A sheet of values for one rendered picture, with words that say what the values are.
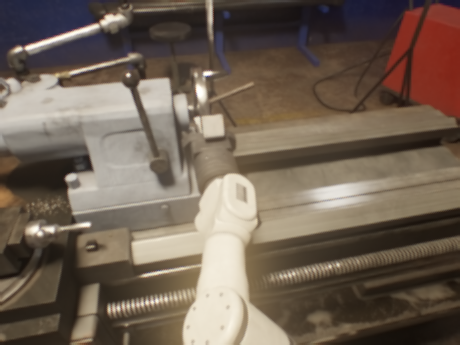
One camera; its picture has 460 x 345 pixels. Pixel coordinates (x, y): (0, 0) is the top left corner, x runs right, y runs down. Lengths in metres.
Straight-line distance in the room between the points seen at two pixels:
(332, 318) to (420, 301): 0.34
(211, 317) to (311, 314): 0.92
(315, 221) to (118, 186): 0.53
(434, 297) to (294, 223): 0.73
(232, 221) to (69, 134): 0.45
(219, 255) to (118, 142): 0.42
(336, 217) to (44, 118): 0.76
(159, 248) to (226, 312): 0.52
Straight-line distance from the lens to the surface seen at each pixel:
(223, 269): 0.45
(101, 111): 0.77
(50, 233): 0.73
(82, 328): 0.85
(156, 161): 0.75
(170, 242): 0.86
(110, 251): 0.84
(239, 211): 0.51
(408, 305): 1.40
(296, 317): 1.25
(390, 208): 1.03
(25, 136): 0.83
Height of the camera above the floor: 1.54
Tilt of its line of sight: 43 degrees down
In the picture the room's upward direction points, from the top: straight up
